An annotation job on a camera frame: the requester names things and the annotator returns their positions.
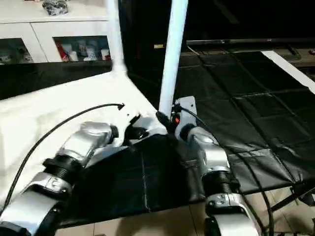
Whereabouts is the white plastic table leg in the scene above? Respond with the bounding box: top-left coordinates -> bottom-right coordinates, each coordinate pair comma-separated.
105,0 -> 129,75
157,0 -> 189,118

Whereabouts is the white plastic table top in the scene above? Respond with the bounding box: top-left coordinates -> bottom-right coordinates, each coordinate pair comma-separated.
0,71 -> 169,197

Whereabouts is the black work mat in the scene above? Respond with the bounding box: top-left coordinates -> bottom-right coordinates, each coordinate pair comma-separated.
0,49 -> 315,227

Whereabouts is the black flat bar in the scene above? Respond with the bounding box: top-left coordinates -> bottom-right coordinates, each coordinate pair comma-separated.
186,38 -> 315,47

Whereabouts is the red bottle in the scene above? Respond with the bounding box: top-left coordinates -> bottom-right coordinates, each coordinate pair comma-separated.
56,43 -> 66,60

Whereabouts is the white board strip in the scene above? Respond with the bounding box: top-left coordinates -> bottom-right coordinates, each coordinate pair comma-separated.
262,50 -> 315,91

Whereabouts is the white cabinet with glass doors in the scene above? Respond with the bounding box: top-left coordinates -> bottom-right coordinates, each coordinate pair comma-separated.
0,0 -> 111,63

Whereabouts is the black bundle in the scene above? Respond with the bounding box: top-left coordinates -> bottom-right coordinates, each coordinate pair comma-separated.
42,0 -> 68,14

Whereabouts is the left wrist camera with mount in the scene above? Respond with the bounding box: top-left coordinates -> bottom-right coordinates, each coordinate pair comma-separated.
114,109 -> 143,143

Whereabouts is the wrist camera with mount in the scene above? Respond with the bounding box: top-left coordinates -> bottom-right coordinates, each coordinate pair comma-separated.
173,96 -> 196,129
114,109 -> 143,143

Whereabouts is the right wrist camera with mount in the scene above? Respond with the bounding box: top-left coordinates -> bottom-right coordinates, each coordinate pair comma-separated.
173,96 -> 196,129

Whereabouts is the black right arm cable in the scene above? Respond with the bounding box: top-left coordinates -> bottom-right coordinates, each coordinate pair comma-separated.
177,106 -> 274,234

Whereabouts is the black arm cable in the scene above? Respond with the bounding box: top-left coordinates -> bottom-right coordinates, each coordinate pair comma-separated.
2,102 -> 125,202
177,106 -> 274,234

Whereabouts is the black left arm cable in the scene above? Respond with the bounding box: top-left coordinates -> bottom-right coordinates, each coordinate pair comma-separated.
2,102 -> 125,202

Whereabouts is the black metal frame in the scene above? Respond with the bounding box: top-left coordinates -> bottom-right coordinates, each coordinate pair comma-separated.
268,179 -> 315,213

